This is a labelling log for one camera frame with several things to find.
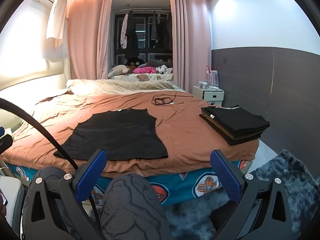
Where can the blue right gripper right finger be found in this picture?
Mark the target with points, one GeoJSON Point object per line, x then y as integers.
{"type": "Point", "coordinates": [228, 174]}

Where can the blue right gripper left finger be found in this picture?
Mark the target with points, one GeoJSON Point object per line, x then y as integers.
{"type": "Point", "coordinates": [88, 174]}

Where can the black mesh sleeveless shirt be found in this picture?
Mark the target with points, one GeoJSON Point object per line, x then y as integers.
{"type": "Point", "coordinates": [124, 135]}

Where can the stack of folded dark clothes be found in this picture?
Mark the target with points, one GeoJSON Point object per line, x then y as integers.
{"type": "Point", "coordinates": [235, 124]}

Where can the hanging dark clothes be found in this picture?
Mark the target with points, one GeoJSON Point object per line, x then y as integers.
{"type": "Point", "coordinates": [146, 35]}

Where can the grey fluffy rug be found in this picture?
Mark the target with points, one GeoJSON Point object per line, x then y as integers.
{"type": "Point", "coordinates": [279, 201]}

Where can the person leg patterned trousers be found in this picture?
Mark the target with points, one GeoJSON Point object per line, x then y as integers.
{"type": "Point", "coordinates": [131, 210]}

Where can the blue patterned bed sheet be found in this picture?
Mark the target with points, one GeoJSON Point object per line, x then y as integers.
{"type": "Point", "coordinates": [170, 188]}

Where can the cream bedside cabinet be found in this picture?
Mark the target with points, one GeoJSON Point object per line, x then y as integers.
{"type": "Point", "coordinates": [212, 96]}

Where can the cream blanket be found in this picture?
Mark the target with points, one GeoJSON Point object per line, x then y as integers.
{"type": "Point", "coordinates": [114, 87]}

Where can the beige plush toy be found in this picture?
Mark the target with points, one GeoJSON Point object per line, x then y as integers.
{"type": "Point", "coordinates": [118, 70]}

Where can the pink cloth on bed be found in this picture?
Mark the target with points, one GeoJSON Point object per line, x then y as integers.
{"type": "Point", "coordinates": [145, 70]}

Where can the white hanging shirt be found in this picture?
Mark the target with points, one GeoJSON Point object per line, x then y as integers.
{"type": "Point", "coordinates": [56, 21]}

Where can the pink curtain left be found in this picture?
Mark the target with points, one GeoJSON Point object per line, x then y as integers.
{"type": "Point", "coordinates": [88, 44]}

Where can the pink curtain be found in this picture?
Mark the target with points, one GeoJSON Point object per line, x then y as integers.
{"type": "Point", "coordinates": [191, 42]}
{"type": "Point", "coordinates": [88, 44]}

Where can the pink curtain right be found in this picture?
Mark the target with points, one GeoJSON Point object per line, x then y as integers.
{"type": "Point", "coordinates": [191, 42]}

